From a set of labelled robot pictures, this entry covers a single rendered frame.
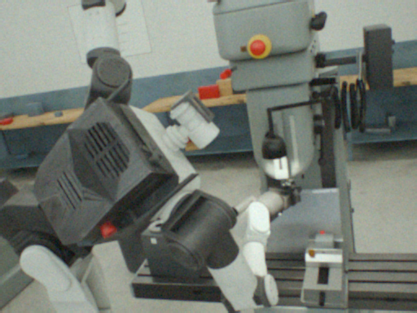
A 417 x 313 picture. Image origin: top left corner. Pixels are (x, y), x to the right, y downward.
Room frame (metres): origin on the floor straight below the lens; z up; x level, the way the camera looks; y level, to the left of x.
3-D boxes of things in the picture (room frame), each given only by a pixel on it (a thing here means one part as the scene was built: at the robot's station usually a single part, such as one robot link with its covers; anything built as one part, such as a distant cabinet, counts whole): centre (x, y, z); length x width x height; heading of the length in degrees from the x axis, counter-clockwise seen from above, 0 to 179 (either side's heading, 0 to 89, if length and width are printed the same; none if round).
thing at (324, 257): (1.22, -0.34, 1.00); 0.12 x 0.06 x 0.04; 68
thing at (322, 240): (1.27, -0.36, 1.02); 0.06 x 0.05 x 0.06; 68
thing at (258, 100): (1.31, -0.27, 1.47); 0.21 x 0.19 x 0.32; 70
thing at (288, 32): (1.32, -0.27, 1.81); 0.47 x 0.26 x 0.16; 160
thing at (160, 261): (1.46, 0.19, 1.01); 0.22 x 0.12 x 0.20; 62
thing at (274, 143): (1.13, -0.20, 1.47); 0.07 x 0.07 x 0.06
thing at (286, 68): (1.35, -0.28, 1.68); 0.34 x 0.24 x 0.10; 160
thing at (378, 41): (1.48, -0.68, 1.62); 0.20 x 0.09 x 0.21; 160
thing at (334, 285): (1.25, -0.35, 0.97); 0.35 x 0.15 x 0.11; 158
